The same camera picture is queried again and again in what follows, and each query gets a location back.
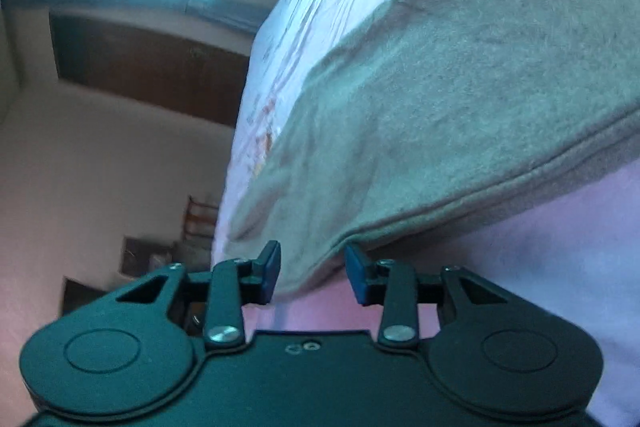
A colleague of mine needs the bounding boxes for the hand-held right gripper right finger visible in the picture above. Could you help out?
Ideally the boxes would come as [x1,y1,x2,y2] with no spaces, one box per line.
[344,242,496,349]

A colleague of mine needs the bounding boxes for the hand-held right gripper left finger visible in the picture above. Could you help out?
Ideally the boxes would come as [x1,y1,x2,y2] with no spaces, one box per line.
[115,240,282,351]

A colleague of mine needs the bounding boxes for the grey knit pants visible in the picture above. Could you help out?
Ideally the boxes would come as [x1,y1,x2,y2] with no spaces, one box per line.
[227,0,640,298]

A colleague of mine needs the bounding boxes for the wooden chair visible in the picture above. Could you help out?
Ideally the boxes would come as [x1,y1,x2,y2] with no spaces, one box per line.
[181,195,221,254]

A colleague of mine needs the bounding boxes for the dark low cabinet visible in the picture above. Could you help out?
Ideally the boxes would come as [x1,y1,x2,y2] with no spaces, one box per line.
[61,234,212,315]

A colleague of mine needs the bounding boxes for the bed with pink floral sheet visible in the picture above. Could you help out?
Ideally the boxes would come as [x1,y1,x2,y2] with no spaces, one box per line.
[210,0,640,427]

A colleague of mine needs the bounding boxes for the brown wooden door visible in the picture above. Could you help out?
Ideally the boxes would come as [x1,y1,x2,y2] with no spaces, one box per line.
[49,13,252,128]

